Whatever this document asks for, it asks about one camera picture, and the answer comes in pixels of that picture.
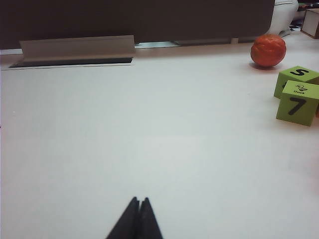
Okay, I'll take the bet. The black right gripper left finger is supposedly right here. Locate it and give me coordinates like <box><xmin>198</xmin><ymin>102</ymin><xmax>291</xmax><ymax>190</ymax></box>
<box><xmin>106</xmin><ymin>197</ymin><xmax>139</xmax><ymax>239</ymax></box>

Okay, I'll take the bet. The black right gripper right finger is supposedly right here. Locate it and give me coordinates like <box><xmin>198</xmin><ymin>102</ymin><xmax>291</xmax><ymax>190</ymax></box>
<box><xmin>136</xmin><ymin>197</ymin><xmax>164</xmax><ymax>239</ymax></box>

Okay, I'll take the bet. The green block with number 7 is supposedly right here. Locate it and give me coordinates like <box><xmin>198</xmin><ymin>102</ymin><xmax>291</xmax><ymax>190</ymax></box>
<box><xmin>276</xmin><ymin>80</ymin><xmax>319</xmax><ymax>127</ymax></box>

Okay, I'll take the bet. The green block with letter S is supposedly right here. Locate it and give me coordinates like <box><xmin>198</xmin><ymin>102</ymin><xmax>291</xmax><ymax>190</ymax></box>
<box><xmin>273</xmin><ymin>65</ymin><xmax>319</xmax><ymax>99</ymax></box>

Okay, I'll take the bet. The grey fabric desk divider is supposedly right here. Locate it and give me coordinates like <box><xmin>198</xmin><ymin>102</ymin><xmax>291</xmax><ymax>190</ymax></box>
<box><xmin>0</xmin><ymin>0</ymin><xmax>276</xmax><ymax>51</ymax></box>

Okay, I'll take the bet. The orange mandarin fruit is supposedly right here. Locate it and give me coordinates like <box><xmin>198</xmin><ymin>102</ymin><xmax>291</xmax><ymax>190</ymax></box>
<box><xmin>250</xmin><ymin>34</ymin><xmax>287</xmax><ymax>67</ymax></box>

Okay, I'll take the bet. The white rounded object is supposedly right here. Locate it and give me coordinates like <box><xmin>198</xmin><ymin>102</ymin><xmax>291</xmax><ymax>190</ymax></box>
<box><xmin>270</xmin><ymin>0</ymin><xmax>299</xmax><ymax>38</ymax></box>

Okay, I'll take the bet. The cardboard box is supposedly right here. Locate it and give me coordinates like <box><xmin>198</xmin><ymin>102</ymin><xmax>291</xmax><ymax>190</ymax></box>
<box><xmin>300</xmin><ymin>8</ymin><xmax>319</xmax><ymax>39</ymax></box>

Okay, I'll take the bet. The white cable tray flap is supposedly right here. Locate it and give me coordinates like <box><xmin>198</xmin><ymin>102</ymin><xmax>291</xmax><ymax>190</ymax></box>
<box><xmin>19</xmin><ymin>34</ymin><xmax>137</xmax><ymax>64</ymax></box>

